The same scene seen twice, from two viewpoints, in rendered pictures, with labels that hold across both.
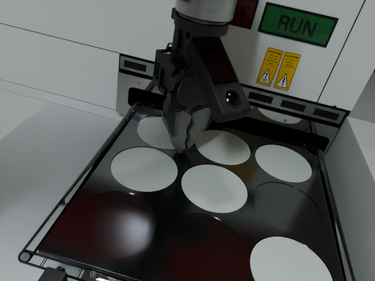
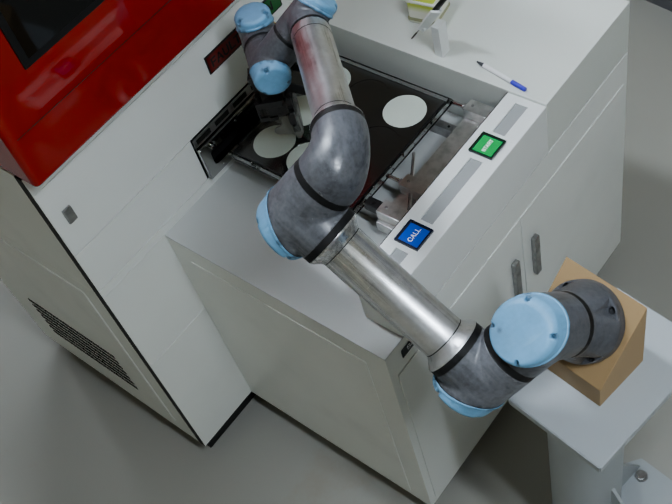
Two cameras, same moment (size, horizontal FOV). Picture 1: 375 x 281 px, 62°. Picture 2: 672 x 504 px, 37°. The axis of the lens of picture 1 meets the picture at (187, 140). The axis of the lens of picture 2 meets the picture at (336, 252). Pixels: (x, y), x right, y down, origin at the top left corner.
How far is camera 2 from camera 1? 1.85 m
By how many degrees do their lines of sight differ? 34
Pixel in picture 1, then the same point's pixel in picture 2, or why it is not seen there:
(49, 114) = (187, 233)
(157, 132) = (274, 146)
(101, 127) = (219, 197)
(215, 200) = not seen: hidden behind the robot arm
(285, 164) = not seen: hidden behind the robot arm
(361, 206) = (384, 57)
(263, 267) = (397, 121)
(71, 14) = (152, 155)
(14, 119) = (148, 283)
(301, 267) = (404, 106)
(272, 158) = not seen: hidden behind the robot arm
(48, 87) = (159, 224)
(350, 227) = (390, 70)
